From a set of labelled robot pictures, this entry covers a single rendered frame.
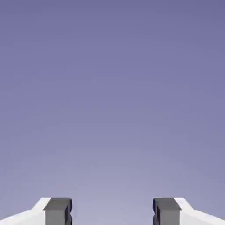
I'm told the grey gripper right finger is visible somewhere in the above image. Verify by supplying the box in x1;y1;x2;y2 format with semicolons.
152;197;225;225

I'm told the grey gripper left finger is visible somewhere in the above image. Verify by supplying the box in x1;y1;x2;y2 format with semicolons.
0;197;73;225

